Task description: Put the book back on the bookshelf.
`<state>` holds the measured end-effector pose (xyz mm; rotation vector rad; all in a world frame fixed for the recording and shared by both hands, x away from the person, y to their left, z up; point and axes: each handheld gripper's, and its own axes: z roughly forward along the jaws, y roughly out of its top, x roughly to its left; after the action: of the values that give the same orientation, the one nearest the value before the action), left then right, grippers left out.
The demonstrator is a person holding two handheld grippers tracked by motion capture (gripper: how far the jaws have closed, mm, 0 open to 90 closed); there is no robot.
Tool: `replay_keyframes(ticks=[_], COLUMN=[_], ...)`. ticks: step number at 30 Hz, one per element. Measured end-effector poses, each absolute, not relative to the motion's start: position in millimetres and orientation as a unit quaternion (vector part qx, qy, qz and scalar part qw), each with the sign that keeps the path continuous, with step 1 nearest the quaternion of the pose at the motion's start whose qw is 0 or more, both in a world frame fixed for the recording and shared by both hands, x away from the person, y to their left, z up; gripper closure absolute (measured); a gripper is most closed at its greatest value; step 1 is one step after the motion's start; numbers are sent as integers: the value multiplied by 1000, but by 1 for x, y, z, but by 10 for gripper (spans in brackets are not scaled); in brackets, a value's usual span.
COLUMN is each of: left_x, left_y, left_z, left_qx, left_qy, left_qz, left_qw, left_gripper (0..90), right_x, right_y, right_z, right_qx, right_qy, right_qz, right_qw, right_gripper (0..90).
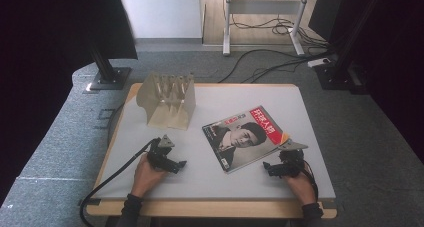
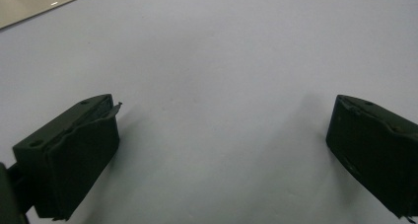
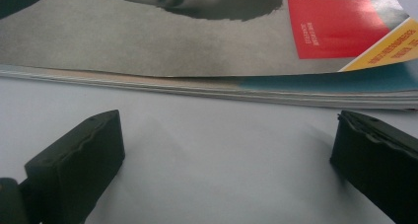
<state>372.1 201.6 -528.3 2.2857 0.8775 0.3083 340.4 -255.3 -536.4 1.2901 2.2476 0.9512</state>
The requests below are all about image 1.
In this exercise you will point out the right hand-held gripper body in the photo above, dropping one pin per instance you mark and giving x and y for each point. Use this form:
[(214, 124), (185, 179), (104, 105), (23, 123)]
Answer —
[(292, 162)]

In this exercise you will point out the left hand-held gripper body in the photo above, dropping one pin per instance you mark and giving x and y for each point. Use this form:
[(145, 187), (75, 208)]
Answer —
[(160, 157)]

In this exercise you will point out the magazine with portrait cover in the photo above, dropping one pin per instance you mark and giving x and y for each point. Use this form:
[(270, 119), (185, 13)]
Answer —
[(240, 140)]

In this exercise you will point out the beige magazine rack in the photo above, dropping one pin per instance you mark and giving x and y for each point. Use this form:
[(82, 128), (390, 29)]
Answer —
[(166, 103)]

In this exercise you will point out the person's left hand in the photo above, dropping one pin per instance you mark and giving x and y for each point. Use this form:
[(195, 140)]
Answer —
[(145, 177)]

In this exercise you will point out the person's right hand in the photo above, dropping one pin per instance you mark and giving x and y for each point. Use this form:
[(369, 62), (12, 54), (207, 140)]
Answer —
[(303, 188)]

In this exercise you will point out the white power strip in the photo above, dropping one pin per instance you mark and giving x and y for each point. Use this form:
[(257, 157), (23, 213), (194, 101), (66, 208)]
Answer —
[(318, 62)]

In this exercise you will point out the white board panel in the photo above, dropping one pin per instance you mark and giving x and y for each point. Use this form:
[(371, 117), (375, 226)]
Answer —
[(160, 12)]

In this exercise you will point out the black curtain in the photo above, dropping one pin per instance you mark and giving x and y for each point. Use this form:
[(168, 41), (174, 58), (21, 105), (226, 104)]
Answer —
[(50, 53)]

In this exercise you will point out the black stand with base plate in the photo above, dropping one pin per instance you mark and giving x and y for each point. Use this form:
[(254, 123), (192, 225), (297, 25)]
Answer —
[(338, 72), (108, 75)]

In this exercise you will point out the white metal stand frame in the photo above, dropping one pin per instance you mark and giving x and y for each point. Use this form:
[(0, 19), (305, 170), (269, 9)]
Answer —
[(263, 7)]

